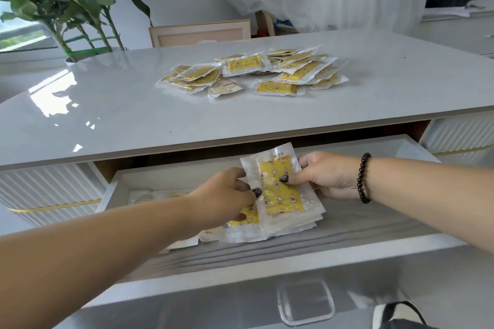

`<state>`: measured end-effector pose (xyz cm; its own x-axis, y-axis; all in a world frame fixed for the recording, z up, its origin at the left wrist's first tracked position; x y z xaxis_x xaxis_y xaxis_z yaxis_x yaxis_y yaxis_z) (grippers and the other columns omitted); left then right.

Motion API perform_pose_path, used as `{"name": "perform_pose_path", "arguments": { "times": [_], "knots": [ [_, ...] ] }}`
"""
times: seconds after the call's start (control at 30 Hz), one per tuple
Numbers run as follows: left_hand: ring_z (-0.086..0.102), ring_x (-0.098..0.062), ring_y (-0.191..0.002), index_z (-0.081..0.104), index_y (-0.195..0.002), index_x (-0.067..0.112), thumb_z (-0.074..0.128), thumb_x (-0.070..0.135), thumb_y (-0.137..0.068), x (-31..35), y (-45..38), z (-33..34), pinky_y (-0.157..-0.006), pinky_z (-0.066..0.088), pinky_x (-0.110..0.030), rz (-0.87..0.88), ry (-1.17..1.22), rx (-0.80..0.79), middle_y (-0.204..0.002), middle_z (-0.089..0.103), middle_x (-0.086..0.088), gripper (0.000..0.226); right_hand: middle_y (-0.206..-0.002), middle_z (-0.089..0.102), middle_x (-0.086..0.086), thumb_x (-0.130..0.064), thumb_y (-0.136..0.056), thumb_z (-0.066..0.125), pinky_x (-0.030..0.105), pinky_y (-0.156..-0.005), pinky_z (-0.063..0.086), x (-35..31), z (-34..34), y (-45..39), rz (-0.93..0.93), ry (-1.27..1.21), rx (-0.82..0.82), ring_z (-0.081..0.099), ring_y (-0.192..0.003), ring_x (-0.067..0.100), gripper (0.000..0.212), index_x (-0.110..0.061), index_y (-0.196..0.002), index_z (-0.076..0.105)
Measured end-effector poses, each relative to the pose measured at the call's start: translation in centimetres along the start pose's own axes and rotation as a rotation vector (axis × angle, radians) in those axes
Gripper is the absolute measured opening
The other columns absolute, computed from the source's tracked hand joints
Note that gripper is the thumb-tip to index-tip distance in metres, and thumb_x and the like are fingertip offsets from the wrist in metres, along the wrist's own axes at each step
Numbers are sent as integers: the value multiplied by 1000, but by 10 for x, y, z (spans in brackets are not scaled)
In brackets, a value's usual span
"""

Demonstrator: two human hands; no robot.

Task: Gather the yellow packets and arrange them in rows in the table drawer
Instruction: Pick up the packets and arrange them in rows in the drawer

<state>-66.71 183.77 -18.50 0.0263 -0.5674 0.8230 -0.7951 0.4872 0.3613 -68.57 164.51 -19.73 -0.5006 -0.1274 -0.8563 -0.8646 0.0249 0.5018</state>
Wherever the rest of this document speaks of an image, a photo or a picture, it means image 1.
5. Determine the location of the person's left hand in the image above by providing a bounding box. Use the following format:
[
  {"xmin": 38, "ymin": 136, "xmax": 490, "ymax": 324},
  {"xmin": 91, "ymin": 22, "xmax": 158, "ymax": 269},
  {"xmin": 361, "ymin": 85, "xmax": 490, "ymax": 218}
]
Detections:
[{"xmin": 185, "ymin": 167, "xmax": 263, "ymax": 237}]

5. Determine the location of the person's right hand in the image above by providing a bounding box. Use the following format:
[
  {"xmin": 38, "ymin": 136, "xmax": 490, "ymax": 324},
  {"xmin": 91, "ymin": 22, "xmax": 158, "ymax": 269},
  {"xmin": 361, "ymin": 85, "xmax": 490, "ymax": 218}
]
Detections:
[{"xmin": 278, "ymin": 151, "xmax": 362, "ymax": 200}]

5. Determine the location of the white drawer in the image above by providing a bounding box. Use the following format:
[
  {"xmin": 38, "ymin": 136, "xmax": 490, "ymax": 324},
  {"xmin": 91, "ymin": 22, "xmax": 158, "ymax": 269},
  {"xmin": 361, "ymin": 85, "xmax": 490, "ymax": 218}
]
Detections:
[{"xmin": 54, "ymin": 134, "xmax": 494, "ymax": 329}]

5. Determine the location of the pile of yellow packets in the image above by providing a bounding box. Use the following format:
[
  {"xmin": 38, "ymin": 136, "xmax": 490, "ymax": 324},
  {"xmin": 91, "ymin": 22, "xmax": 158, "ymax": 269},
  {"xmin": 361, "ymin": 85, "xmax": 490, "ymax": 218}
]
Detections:
[{"xmin": 155, "ymin": 45, "xmax": 350, "ymax": 98}]

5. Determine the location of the person's left forearm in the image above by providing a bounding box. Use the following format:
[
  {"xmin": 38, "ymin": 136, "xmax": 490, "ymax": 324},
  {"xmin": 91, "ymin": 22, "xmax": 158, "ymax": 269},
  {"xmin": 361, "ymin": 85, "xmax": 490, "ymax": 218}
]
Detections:
[{"xmin": 0, "ymin": 193, "xmax": 201, "ymax": 329}]

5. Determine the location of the person's right forearm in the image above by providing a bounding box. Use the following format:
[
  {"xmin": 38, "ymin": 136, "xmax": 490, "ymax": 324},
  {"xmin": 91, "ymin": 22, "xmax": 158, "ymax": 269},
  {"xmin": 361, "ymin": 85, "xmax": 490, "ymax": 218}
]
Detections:
[{"xmin": 368, "ymin": 157, "xmax": 494, "ymax": 254}]

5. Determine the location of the person's right shoe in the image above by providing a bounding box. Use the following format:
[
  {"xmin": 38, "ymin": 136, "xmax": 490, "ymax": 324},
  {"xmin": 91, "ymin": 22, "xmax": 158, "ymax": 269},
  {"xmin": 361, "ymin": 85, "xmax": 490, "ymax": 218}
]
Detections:
[{"xmin": 372, "ymin": 301, "xmax": 437, "ymax": 329}]

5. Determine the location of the yellow tape strip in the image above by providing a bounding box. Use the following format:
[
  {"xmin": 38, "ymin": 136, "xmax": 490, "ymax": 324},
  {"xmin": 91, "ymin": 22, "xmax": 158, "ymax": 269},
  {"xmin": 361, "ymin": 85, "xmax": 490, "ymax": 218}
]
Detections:
[
  {"xmin": 432, "ymin": 145, "xmax": 494, "ymax": 156},
  {"xmin": 7, "ymin": 198, "xmax": 103, "ymax": 213}
]

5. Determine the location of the brown cardboard box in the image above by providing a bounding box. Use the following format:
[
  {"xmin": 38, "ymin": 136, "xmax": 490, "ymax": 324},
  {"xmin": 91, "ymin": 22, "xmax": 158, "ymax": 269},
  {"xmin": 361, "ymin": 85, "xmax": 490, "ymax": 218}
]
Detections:
[{"xmin": 254, "ymin": 10, "xmax": 275, "ymax": 37}]

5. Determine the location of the white side cabinet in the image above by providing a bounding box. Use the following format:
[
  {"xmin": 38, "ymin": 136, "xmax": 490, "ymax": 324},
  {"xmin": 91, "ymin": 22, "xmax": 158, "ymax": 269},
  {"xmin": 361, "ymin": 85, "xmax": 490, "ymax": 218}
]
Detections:
[{"xmin": 409, "ymin": 8, "xmax": 494, "ymax": 58}]

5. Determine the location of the white plant pot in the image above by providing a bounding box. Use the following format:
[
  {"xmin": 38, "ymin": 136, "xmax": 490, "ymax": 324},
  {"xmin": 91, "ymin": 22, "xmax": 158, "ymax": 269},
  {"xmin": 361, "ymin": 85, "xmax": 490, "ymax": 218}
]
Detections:
[{"xmin": 63, "ymin": 47, "xmax": 124, "ymax": 67}]

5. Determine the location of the small white framed window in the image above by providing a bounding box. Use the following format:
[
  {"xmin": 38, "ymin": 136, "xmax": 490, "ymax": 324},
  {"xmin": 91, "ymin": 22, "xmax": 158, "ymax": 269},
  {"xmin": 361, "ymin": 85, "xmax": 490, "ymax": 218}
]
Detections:
[{"xmin": 0, "ymin": 0, "xmax": 59, "ymax": 54}]

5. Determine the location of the dark bead bracelet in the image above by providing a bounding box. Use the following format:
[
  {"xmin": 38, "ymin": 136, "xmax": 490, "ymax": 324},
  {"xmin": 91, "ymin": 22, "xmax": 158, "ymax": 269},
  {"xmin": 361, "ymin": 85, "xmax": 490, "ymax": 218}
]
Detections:
[{"xmin": 357, "ymin": 153, "xmax": 372, "ymax": 204}]

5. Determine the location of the wooden picture frame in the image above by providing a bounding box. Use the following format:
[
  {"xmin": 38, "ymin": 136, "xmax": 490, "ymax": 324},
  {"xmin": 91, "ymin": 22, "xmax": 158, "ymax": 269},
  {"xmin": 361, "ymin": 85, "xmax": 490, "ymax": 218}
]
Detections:
[{"xmin": 149, "ymin": 19, "xmax": 252, "ymax": 48}]

